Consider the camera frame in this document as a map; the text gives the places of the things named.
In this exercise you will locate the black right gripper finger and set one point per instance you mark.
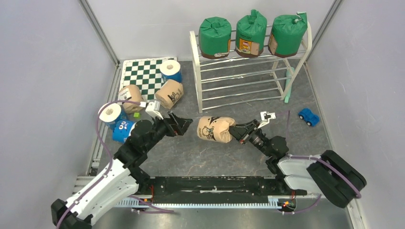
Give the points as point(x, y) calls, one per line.
point(239, 135)
point(246, 126)

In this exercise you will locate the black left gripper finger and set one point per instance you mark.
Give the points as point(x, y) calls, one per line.
point(180, 129)
point(180, 120)

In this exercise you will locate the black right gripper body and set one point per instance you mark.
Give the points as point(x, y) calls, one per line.
point(247, 134)

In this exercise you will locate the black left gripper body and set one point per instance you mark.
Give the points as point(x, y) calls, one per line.
point(169, 128)

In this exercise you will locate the brown paper roll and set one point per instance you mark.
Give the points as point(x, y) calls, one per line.
point(215, 128)

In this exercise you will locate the brown roll with cartoon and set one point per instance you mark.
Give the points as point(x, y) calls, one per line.
point(170, 93)

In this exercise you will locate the brown roll with label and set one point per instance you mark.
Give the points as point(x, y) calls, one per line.
point(131, 93)

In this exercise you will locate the green paper roll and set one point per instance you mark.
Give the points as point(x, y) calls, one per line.
point(250, 34)

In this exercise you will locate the green brown roll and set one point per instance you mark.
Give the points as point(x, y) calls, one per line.
point(286, 34)

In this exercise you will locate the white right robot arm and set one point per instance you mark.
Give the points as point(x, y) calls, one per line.
point(327, 174)

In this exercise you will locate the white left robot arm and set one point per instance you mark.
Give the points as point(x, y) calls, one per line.
point(121, 178)

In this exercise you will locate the cream metal shelf rack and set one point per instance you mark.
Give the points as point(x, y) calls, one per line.
point(281, 73)

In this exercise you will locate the green roll on shelf left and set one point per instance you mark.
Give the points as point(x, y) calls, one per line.
point(215, 37)

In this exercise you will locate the blue white roll rear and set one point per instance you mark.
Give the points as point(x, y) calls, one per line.
point(171, 69)

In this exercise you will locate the blue white roll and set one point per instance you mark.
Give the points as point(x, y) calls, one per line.
point(171, 69)
point(112, 114)

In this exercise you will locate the blue toy car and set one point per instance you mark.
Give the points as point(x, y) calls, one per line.
point(309, 117)

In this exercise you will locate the green white chessboard mat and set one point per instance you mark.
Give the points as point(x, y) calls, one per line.
point(145, 74)

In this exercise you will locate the blue white roll front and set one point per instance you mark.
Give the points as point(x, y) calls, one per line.
point(112, 114)

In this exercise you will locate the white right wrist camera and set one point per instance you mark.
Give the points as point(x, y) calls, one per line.
point(266, 117)

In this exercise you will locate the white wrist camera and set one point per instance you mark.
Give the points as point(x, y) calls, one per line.
point(266, 117)
point(152, 108)

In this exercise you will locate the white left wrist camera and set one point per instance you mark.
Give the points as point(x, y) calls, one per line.
point(152, 108)

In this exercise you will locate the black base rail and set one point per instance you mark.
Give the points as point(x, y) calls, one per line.
point(212, 192)

